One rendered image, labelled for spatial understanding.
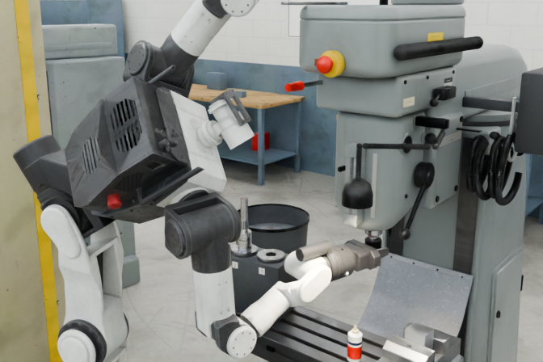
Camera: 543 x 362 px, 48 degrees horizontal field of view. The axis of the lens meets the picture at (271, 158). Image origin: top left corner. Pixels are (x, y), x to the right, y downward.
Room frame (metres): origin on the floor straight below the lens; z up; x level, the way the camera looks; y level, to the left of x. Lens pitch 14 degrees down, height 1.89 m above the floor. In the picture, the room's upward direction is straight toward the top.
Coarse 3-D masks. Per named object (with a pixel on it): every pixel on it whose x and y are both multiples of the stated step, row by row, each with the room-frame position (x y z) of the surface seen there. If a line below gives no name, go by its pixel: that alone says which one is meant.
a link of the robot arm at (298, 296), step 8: (320, 264) 1.41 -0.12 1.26; (312, 272) 1.39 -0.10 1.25; (320, 272) 1.39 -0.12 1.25; (328, 272) 1.41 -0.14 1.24; (304, 280) 1.37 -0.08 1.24; (312, 280) 1.38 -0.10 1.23; (320, 280) 1.39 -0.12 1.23; (328, 280) 1.41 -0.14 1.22; (280, 288) 1.37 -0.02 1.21; (288, 288) 1.37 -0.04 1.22; (296, 288) 1.36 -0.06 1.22; (304, 288) 1.36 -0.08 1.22; (312, 288) 1.38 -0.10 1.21; (320, 288) 1.39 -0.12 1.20; (288, 296) 1.36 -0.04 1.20; (296, 296) 1.36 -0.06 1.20; (304, 296) 1.36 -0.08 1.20; (312, 296) 1.38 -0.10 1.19; (296, 304) 1.37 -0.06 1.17; (304, 304) 1.37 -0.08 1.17
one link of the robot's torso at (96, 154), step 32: (128, 96) 1.31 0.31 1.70; (160, 96) 1.36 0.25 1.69; (96, 128) 1.34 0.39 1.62; (128, 128) 1.27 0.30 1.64; (160, 128) 1.29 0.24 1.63; (192, 128) 1.40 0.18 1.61; (96, 160) 1.31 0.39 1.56; (128, 160) 1.23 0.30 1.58; (160, 160) 1.24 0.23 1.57; (192, 160) 1.32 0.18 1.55; (96, 192) 1.28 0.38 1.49; (128, 192) 1.31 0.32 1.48; (160, 192) 1.27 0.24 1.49; (192, 192) 1.30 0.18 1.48
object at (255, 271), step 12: (240, 252) 1.86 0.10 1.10; (252, 252) 1.86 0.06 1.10; (264, 252) 1.86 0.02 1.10; (276, 252) 1.86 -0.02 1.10; (240, 264) 1.83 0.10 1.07; (252, 264) 1.81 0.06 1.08; (264, 264) 1.79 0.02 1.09; (276, 264) 1.79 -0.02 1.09; (240, 276) 1.83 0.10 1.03; (252, 276) 1.81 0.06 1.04; (264, 276) 1.78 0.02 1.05; (276, 276) 1.76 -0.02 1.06; (288, 276) 1.82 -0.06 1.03; (240, 288) 1.83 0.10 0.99; (252, 288) 1.81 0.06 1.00; (264, 288) 1.78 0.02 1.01; (240, 300) 1.83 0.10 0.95; (252, 300) 1.81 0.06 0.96
